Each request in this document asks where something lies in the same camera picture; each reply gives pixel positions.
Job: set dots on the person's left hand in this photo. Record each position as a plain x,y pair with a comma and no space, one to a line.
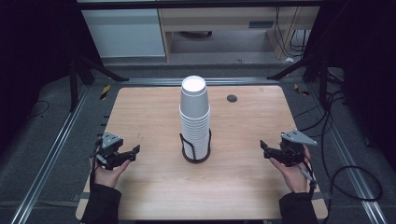
107,177

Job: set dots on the black metal stand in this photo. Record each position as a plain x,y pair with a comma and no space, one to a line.
73,84
323,81

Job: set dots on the person's right hand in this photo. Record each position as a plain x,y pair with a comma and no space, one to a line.
295,179

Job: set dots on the white cabinet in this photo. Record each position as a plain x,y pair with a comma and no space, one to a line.
124,32

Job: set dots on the aluminium floor rail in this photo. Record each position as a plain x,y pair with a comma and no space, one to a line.
46,161
351,174

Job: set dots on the stack of white paper cups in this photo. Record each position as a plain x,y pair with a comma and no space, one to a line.
194,124

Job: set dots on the black table grommet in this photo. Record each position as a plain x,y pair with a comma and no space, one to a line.
232,98

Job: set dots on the yellow black tape strip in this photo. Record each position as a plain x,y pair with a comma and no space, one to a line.
301,90
105,92

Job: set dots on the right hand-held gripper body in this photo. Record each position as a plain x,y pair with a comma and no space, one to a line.
294,152

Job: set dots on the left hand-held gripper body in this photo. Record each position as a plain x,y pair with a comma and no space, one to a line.
109,140

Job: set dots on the light wooden desk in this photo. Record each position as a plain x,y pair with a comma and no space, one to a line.
218,18

